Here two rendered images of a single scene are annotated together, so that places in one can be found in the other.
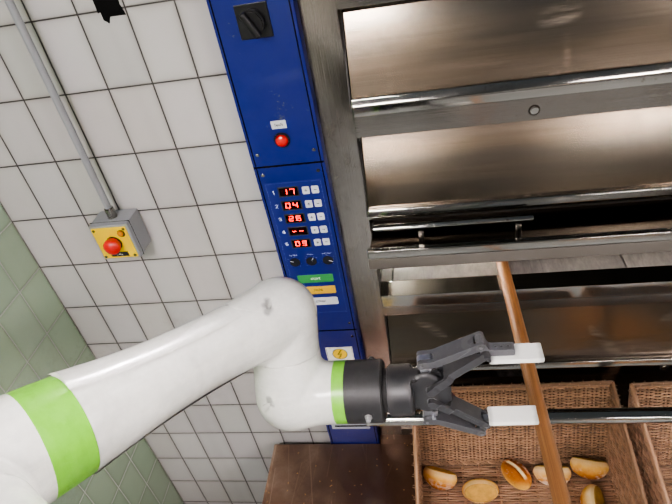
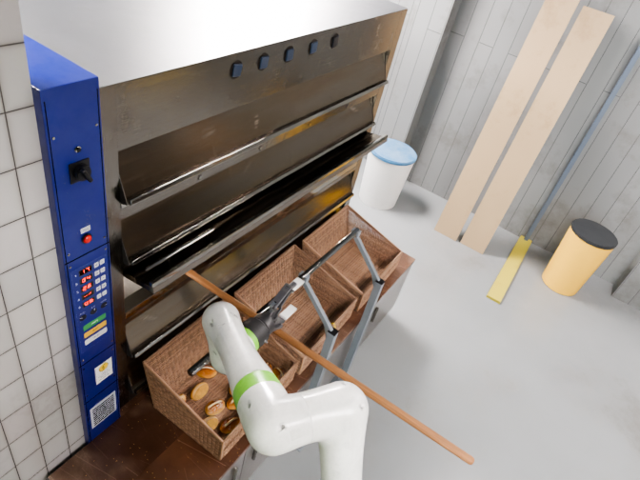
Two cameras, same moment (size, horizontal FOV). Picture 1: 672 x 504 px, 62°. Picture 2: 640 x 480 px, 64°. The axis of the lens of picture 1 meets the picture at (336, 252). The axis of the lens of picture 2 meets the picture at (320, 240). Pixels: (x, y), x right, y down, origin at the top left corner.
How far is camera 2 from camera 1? 1.17 m
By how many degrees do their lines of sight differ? 60
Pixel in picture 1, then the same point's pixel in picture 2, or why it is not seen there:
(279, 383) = not seen: hidden behind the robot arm
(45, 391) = (261, 374)
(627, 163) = (230, 190)
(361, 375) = (256, 326)
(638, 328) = (232, 264)
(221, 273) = (17, 358)
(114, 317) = not seen: outside the picture
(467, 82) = (179, 173)
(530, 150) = (196, 196)
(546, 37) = (205, 143)
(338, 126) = (111, 217)
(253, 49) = (76, 188)
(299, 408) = not seen: hidden behind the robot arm
